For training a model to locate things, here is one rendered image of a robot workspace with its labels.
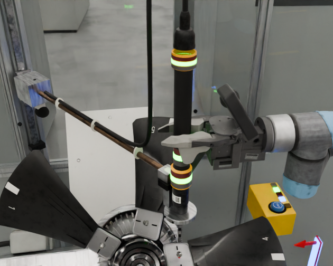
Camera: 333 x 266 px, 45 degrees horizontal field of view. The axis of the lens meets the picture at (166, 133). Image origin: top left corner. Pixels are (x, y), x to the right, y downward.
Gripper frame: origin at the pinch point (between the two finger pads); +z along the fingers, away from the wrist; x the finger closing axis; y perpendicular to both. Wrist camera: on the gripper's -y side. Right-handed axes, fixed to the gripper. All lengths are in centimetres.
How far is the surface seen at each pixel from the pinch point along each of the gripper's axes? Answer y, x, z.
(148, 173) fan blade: 19.6, 13.7, 2.2
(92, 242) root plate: 30.8, 4.2, 16.6
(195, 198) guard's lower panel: 78, 70, -24
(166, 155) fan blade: 14.6, 13.7, -2.2
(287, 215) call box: 46, 21, -41
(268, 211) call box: 46, 23, -36
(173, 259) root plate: 34.0, -0.7, -1.5
